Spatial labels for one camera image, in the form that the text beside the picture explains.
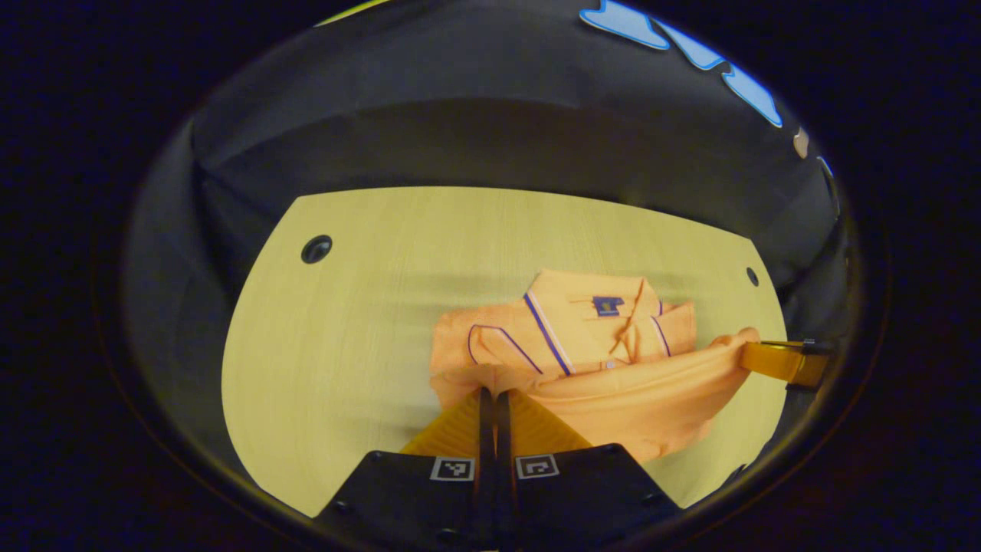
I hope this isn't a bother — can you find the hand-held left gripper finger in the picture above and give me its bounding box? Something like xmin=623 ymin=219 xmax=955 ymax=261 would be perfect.
xmin=497 ymin=389 xmax=684 ymax=550
xmin=312 ymin=386 xmax=497 ymax=550

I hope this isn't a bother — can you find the orange T-shirt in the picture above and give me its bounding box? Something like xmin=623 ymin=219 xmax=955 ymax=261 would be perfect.
xmin=429 ymin=268 xmax=761 ymax=465

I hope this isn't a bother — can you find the black backdrop cloth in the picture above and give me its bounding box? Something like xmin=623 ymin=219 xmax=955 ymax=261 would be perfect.
xmin=126 ymin=0 xmax=859 ymax=491

